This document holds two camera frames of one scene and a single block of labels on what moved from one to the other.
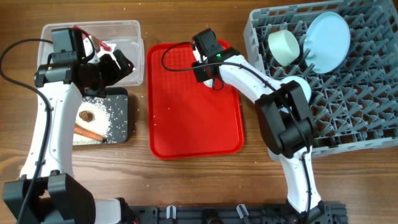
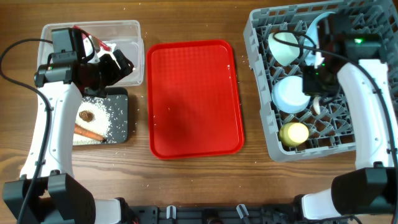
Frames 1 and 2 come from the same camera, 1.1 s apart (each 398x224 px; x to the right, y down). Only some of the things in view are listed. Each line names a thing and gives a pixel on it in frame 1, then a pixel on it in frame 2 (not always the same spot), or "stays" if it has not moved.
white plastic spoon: [208, 83] -> [316, 105]
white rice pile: [101, 125] stays
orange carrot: [83, 132] stays
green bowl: [284, 47] stays
